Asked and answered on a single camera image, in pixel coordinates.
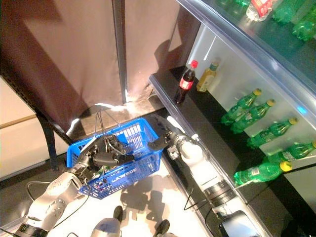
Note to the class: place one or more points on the robot right hand black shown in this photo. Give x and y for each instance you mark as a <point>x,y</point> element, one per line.
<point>170,138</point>

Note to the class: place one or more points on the robot left hand black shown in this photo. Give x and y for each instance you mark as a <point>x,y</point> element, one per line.
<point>106,158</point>

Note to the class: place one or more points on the blue plastic shopping basket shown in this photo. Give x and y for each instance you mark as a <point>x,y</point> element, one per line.
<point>138,170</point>

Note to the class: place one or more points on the robot left arm silver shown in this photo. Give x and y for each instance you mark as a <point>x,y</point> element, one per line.
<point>54,197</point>

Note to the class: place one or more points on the green plastic drink bottle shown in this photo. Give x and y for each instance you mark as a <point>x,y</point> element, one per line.
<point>286,10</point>
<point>240,2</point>
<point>306,27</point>

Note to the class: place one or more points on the dark granite plinth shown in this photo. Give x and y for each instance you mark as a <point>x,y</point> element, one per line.
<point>123,111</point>

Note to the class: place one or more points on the Coca-Cola bottle red label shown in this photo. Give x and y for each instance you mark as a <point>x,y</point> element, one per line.
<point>186,82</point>

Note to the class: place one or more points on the yellow tea bottle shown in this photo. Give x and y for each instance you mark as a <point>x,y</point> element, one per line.
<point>206,79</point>

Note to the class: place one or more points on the white panel board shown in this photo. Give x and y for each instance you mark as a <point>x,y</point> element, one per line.
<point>19,143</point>

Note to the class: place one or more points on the dark grey shelf board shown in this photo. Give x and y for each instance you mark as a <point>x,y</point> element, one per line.
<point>271,42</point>

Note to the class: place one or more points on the water bottle red label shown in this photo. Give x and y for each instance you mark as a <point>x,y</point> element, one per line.
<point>261,6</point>

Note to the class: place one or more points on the black shelf with clear rail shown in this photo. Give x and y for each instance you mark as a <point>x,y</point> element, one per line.
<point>180,177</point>
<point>209,123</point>

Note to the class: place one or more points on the dark perforated upright post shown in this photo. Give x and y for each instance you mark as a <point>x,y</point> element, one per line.
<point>49,138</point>

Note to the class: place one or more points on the dark metal wall strip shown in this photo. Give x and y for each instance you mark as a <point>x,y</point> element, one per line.
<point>119,49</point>

